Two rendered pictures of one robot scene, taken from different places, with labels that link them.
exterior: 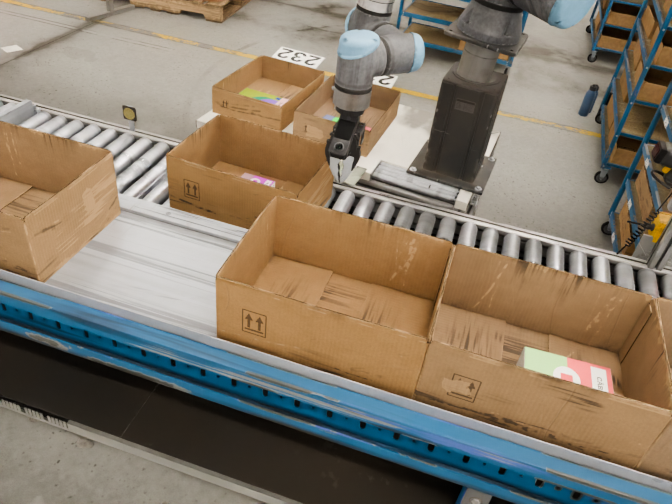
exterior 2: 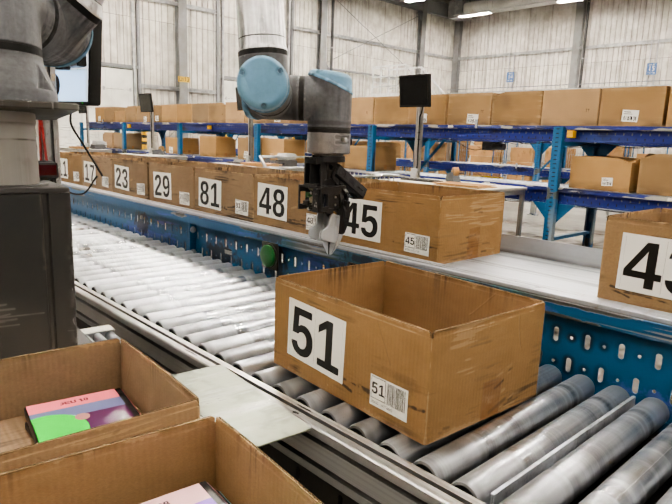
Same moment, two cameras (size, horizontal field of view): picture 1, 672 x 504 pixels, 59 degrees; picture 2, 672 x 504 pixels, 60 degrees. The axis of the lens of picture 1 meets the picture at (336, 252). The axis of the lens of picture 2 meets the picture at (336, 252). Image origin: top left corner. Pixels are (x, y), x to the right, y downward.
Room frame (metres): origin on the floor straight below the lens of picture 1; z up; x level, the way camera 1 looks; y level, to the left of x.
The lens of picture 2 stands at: (2.38, 0.73, 1.18)
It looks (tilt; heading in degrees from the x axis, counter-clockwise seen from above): 11 degrees down; 214
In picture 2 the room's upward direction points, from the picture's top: 2 degrees clockwise
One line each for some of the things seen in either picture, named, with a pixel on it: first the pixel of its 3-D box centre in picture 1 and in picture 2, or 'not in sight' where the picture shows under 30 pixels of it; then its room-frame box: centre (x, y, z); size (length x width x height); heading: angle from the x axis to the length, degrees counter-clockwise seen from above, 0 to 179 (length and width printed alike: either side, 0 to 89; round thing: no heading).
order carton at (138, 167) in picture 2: not in sight; (158, 178); (0.54, -1.54, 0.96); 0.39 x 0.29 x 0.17; 77
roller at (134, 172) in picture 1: (122, 183); (641, 476); (1.50, 0.67, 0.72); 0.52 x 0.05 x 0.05; 167
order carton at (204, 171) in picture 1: (254, 176); (400, 333); (1.47, 0.26, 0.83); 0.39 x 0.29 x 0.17; 74
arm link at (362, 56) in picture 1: (357, 61); (328, 102); (1.36, 0.01, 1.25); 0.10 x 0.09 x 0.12; 125
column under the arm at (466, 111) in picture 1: (463, 123); (12, 271); (1.84, -0.36, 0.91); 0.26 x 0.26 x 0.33; 72
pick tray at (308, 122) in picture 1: (348, 113); (10, 434); (2.04, 0.02, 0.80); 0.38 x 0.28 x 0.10; 164
